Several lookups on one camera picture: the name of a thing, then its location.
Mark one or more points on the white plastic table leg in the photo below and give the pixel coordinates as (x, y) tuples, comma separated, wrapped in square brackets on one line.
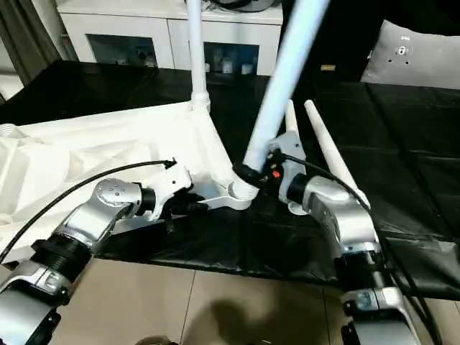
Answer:
[(330, 143), (284, 72), (197, 54), (291, 118)]

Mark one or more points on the white plastic table top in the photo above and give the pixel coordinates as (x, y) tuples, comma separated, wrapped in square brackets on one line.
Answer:
[(72, 151)]

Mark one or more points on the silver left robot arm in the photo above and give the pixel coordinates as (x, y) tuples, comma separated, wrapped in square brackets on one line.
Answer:
[(90, 215)]

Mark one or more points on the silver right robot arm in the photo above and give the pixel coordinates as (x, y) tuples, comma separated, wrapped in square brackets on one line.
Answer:
[(341, 215)]

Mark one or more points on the dark robot lower body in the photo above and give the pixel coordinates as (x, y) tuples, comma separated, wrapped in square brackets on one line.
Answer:
[(156, 339)]

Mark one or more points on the black work mat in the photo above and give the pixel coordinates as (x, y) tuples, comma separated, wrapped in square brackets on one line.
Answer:
[(413, 143)]

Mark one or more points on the black cabinet with yellow label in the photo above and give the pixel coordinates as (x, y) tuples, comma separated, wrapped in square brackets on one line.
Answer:
[(341, 36)]

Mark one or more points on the grey helmet on cabinet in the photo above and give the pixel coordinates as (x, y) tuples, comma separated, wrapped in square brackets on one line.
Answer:
[(244, 4)]

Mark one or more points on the white glass-door cabinet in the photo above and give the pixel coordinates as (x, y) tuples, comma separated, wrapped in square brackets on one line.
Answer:
[(125, 25)]

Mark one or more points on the grey curtain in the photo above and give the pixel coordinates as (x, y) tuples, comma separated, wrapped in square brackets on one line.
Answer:
[(28, 39)]

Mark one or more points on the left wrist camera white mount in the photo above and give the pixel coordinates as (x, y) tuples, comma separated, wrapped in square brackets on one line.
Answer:
[(172, 183)]

